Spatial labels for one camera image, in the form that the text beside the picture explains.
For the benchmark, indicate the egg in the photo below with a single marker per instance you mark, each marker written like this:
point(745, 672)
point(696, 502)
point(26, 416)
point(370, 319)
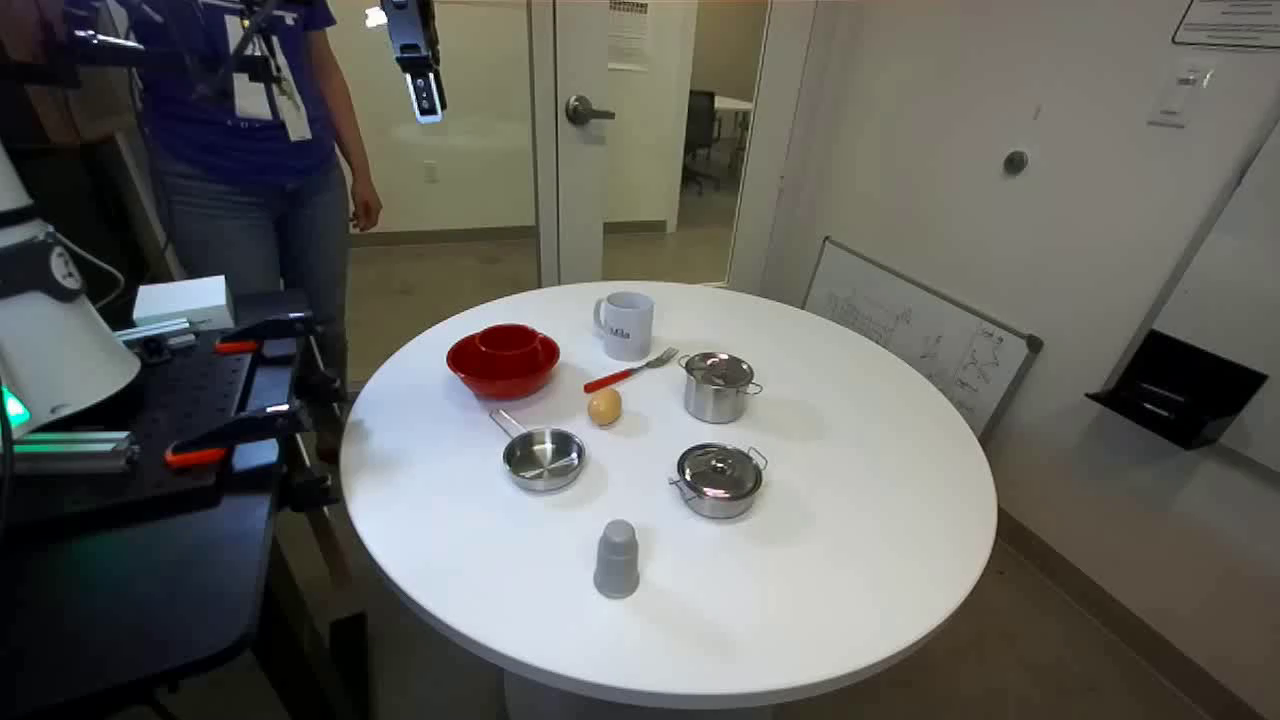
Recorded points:
point(606, 411)

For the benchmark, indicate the tall steel pot with lid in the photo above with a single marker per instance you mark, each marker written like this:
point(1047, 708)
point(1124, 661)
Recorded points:
point(716, 384)

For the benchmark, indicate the small steel frying pan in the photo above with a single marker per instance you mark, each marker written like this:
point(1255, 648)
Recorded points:
point(539, 456)

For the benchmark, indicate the white box on cart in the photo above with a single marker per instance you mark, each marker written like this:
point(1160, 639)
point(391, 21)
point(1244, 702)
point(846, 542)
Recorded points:
point(203, 301)

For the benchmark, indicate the upside-down grey cup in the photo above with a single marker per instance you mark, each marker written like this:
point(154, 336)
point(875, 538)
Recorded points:
point(616, 562)

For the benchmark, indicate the white ceramic mug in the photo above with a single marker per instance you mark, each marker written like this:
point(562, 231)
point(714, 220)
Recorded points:
point(624, 324)

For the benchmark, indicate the door with handle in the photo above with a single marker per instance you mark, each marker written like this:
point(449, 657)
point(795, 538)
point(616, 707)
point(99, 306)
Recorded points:
point(569, 134)

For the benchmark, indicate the red bowl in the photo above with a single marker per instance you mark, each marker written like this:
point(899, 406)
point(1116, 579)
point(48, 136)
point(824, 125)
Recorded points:
point(501, 377)

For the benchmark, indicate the leaning whiteboard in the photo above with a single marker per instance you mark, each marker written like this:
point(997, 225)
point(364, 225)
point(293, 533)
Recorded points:
point(971, 358)

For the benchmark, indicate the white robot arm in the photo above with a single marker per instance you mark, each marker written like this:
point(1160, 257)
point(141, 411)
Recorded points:
point(55, 346)

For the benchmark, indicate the low steel pot with lid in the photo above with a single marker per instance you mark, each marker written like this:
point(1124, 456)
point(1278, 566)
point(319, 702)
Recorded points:
point(716, 483)

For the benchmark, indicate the person in blue shirt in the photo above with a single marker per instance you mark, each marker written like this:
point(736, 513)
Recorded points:
point(255, 148)

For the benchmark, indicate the orange handled clamp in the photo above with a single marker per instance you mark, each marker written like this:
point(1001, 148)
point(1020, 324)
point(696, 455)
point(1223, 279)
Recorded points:
point(275, 422)
point(255, 332)

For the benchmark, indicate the red plastic cup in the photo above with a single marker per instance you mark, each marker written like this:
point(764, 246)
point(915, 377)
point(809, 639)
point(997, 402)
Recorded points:
point(506, 341)

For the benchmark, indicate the orange handled clamp near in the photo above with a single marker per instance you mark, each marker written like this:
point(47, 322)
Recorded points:
point(275, 422)

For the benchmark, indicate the round white table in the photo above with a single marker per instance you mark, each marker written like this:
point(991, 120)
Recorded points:
point(875, 523)

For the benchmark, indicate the orange handled clamp far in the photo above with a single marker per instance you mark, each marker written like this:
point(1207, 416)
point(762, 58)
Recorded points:
point(255, 332)

